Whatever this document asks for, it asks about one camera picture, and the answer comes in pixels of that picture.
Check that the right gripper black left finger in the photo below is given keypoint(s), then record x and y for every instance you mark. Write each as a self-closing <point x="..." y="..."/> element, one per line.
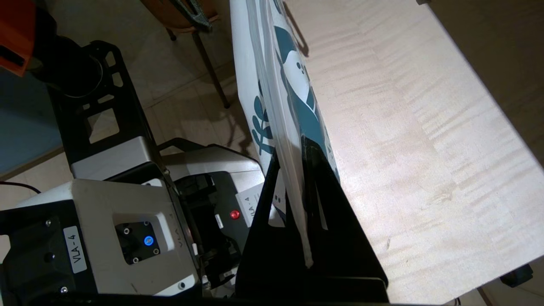
<point x="263" y="272"/>

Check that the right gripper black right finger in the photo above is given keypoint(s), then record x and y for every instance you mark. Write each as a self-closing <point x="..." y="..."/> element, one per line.
<point x="340" y="255"/>

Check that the white floral pouch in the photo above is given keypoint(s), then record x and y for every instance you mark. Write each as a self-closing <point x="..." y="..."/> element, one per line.
<point x="297" y="102"/>

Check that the white black robot base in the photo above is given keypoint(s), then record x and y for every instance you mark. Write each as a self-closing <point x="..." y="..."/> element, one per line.
<point x="106" y="204"/>

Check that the small black desk fitting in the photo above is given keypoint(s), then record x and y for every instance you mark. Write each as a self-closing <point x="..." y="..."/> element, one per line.
<point x="516" y="275"/>

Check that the black robot torso column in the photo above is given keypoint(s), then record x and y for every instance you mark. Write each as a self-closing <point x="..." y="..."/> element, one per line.
<point x="68" y="68"/>

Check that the brown upholstered chair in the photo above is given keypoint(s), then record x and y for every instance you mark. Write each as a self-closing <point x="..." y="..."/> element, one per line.
<point x="153" y="10"/>

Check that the orange plastic panel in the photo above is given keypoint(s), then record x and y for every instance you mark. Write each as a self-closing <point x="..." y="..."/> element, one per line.
<point x="15" y="29"/>

